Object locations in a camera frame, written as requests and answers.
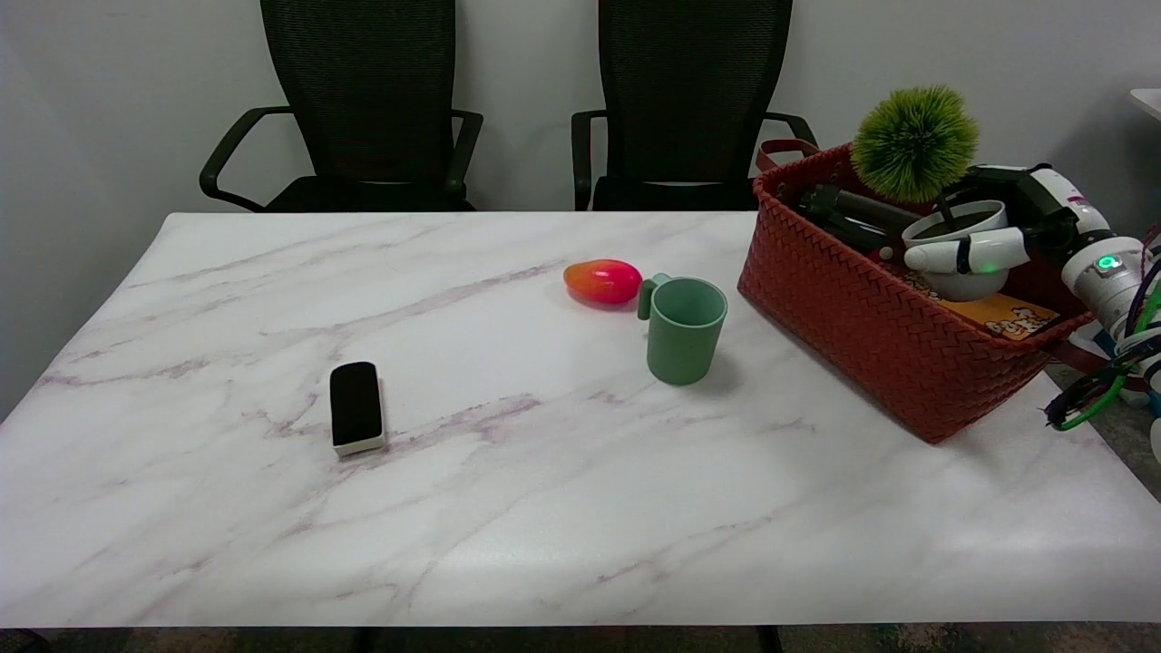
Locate green cable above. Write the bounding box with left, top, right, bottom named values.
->
left=1052, top=281, right=1161, bottom=433

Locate yellow popcorn box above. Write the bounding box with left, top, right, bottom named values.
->
left=907, top=272, right=1060, bottom=341

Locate black whiteboard eraser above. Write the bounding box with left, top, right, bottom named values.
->
left=328, top=361, right=388, bottom=457

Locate green mug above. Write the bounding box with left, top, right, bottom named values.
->
left=637, top=273, right=729, bottom=387

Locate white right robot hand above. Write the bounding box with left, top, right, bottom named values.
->
left=903, top=163, right=1113, bottom=276

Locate black folded tool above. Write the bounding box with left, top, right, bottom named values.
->
left=796, top=184, right=919, bottom=259

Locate green ball plant white pot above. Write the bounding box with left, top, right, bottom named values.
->
left=850, top=85, right=1010, bottom=303

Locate black mesh office chair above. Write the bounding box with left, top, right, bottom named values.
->
left=571, top=0, right=818, bottom=212
left=199, top=0, right=484, bottom=214

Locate red orange mango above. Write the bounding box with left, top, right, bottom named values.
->
left=563, top=258, right=643, bottom=307

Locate brown woven storage basket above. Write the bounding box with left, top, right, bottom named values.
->
left=737, top=138, right=1161, bottom=445

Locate black cable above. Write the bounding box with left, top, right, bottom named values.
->
left=1043, top=254, right=1161, bottom=429

